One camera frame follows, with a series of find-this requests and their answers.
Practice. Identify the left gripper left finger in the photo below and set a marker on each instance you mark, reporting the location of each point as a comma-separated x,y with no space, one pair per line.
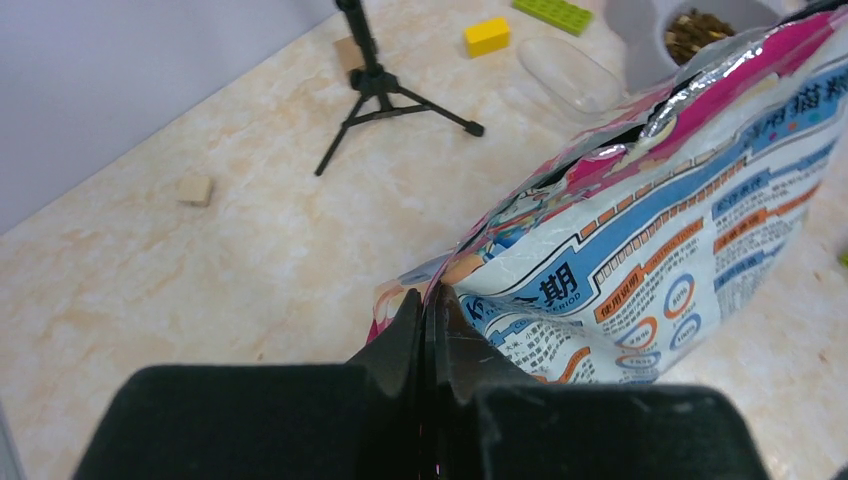
353,420

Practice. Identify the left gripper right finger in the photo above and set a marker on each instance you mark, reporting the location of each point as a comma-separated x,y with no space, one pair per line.
491,420

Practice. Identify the colourful pet food bag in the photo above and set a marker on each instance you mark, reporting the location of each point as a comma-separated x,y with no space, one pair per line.
618,256

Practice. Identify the clear plastic scoop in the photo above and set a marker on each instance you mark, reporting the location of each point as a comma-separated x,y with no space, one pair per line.
562,81

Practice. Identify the grey double pet bowl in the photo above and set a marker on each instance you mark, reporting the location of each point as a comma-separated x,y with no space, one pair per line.
641,24

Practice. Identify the brown pet food kibble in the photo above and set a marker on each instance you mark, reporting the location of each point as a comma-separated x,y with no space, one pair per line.
691,31

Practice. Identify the small pale wooden cube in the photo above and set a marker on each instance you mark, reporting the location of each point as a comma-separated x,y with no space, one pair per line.
195,190

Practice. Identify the black tripod with green pole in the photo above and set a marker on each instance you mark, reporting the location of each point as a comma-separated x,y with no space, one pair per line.
381,96

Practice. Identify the wooden block near tripod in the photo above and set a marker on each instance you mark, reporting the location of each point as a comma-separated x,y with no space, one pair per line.
349,54

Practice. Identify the yellow toy brick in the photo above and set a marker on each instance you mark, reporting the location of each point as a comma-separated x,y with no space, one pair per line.
487,37

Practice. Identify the long green toy brick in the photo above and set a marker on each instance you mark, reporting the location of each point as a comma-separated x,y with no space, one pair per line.
560,14

